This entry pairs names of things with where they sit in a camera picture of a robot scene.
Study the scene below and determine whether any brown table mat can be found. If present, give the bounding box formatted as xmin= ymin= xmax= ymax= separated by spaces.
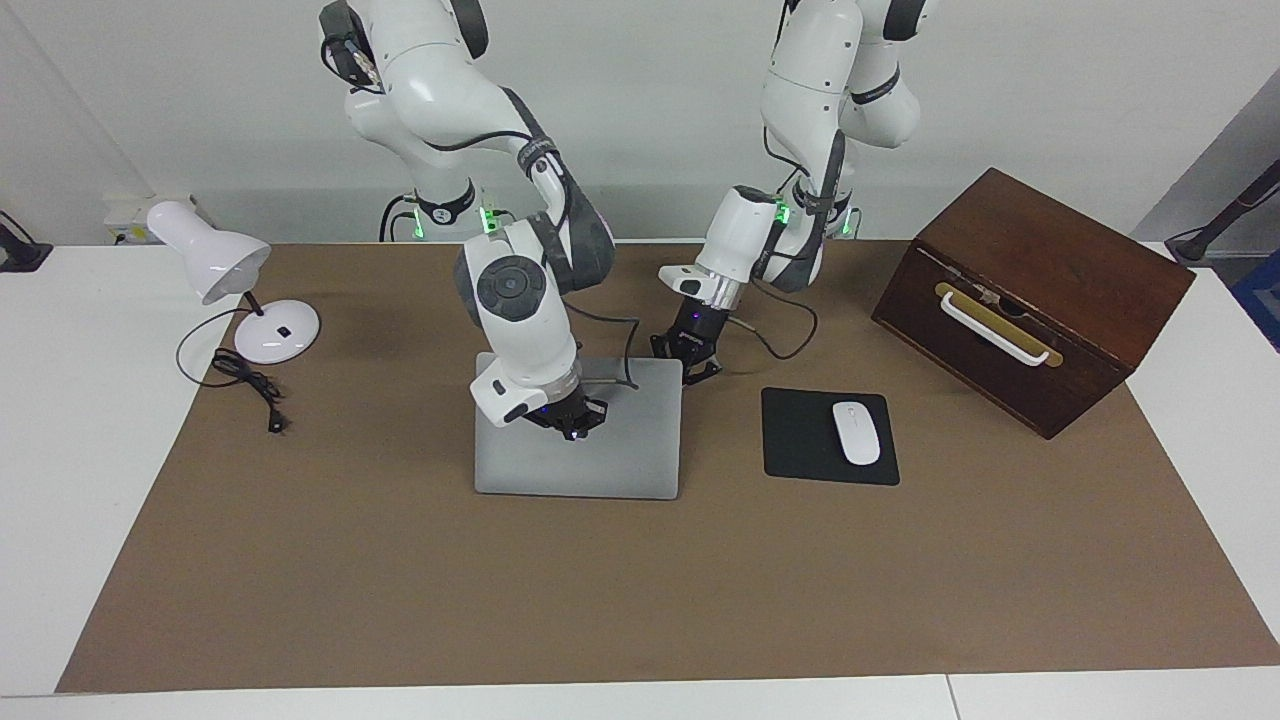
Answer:
xmin=55 ymin=240 xmax=1280 ymax=694

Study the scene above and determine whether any black clamp stand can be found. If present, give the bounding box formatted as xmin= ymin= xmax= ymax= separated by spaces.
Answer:
xmin=0 ymin=210 xmax=53 ymax=273

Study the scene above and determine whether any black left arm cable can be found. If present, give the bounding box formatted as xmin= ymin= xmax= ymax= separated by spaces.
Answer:
xmin=728 ymin=125 xmax=846 ymax=362

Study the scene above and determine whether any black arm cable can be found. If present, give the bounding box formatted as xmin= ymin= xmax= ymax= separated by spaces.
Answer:
xmin=420 ymin=128 xmax=642 ymax=393
xmin=728 ymin=125 xmax=846 ymax=362

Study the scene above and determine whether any dark brown wooden box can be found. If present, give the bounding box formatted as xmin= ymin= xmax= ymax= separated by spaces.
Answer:
xmin=871 ymin=167 xmax=1197 ymax=441

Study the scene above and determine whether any white desk lamp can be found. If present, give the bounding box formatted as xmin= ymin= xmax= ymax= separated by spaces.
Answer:
xmin=146 ymin=199 xmax=322 ymax=366

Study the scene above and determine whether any brass handle plate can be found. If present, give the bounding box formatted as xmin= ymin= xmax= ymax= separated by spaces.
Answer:
xmin=934 ymin=282 xmax=1064 ymax=369

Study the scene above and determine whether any grey laptop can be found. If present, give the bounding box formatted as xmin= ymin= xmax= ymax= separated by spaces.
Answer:
xmin=473 ymin=351 xmax=685 ymax=501

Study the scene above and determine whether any white computer mouse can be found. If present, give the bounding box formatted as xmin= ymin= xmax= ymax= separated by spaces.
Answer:
xmin=832 ymin=401 xmax=882 ymax=467

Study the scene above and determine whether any black tripod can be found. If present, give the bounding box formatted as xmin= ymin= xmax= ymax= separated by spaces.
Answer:
xmin=1165 ymin=160 xmax=1280 ymax=266

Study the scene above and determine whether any white box handle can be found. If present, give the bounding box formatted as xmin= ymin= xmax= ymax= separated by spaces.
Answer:
xmin=940 ymin=291 xmax=1052 ymax=367

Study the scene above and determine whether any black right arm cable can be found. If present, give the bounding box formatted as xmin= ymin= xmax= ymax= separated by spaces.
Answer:
xmin=420 ymin=128 xmax=642 ymax=393

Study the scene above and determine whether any blue crate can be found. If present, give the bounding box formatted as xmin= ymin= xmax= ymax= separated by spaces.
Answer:
xmin=1232 ymin=258 xmax=1280 ymax=353

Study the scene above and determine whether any black mouse pad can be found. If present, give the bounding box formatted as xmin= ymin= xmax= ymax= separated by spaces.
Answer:
xmin=761 ymin=387 xmax=901 ymax=487

